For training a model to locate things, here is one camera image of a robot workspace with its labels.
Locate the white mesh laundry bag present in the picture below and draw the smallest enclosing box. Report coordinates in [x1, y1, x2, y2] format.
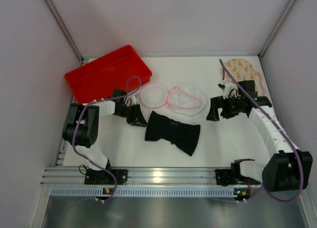
[140, 84, 207, 116]

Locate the floral pink laundry bag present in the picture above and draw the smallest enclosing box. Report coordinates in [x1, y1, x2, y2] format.
[223, 58, 265, 96]

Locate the black bra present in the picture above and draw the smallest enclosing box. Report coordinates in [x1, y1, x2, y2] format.
[145, 111, 201, 156]

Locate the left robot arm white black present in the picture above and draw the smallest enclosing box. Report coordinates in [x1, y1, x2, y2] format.
[62, 89, 148, 174]

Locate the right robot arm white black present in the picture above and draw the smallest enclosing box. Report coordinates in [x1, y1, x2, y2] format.
[207, 80, 313, 192]

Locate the red plastic bin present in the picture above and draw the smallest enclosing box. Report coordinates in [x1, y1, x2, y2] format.
[65, 45, 152, 103]

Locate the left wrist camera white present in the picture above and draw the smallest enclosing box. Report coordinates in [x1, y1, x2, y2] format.
[124, 95, 137, 106]

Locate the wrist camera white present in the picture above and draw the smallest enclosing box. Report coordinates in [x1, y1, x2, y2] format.
[218, 80, 235, 99]
[124, 95, 137, 106]

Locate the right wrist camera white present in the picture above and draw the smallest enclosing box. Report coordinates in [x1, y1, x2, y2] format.
[218, 80, 235, 99]

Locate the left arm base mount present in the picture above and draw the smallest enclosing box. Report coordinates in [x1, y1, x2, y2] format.
[84, 169, 128, 185]

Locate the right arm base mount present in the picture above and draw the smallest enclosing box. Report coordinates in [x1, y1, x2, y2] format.
[215, 169, 248, 186]

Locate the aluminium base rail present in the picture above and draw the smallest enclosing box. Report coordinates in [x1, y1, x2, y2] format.
[41, 166, 259, 186]

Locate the slotted cable duct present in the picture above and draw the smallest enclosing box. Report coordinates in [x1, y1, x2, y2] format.
[50, 187, 251, 197]

